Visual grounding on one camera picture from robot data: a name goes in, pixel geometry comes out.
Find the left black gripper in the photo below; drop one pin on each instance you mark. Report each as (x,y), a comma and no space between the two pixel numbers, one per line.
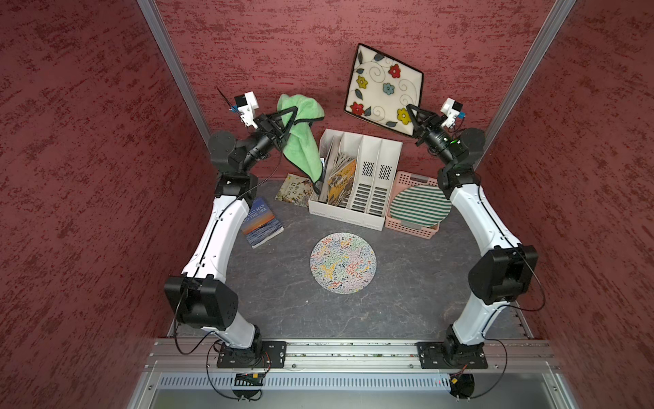
(277,134)

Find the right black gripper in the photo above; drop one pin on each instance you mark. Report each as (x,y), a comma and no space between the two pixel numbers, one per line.
(427,125)

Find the green microfiber cloth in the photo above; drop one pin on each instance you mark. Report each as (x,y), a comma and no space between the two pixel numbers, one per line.
(301,148)

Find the square floral plate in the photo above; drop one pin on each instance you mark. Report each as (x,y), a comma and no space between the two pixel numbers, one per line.
(381,88)

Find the round colourful squiggle plate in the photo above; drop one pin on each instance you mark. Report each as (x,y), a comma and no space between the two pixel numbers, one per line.
(343,263)

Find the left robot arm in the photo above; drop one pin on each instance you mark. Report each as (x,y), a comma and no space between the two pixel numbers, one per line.
(199,296)

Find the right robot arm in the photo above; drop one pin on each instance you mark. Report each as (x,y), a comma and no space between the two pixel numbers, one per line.
(506,266)

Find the green striped round plate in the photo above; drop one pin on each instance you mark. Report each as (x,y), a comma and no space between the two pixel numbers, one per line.
(422,205)

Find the floral patterned booklet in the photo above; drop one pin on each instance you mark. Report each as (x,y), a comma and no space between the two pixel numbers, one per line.
(295,190)

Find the pink plastic basket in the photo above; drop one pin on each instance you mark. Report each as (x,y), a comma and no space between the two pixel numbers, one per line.
(402,181)

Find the yellow magazine in organizer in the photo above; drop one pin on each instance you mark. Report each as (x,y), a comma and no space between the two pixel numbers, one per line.
(341,179)

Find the white magazine file organizer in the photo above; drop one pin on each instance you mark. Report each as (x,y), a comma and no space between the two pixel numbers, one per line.
(367,201)

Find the blue sunset book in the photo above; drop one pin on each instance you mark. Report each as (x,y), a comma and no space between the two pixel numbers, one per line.
(261,225)

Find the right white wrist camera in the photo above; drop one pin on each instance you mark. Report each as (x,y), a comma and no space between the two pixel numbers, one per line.
(452,110)

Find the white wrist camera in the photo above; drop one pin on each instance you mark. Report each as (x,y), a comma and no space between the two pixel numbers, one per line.
(245,106)
(452,110)

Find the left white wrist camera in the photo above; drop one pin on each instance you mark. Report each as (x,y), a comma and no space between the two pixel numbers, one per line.
(245,106)

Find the right aluminium corner post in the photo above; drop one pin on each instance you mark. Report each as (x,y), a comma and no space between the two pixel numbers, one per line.
(546,35)

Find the aluminium corner post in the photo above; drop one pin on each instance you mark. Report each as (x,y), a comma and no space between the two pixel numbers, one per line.
(156,24)
(546,35)

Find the left aluminium corner post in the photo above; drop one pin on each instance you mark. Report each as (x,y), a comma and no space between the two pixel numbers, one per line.
(156,24)

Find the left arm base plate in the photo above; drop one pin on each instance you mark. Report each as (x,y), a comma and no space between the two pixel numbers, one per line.
(265,355)

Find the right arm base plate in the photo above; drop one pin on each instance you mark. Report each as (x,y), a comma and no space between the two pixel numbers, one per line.
(449,355)

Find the aluminium mounting rail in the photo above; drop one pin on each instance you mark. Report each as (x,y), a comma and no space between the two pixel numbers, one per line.
(297,355)

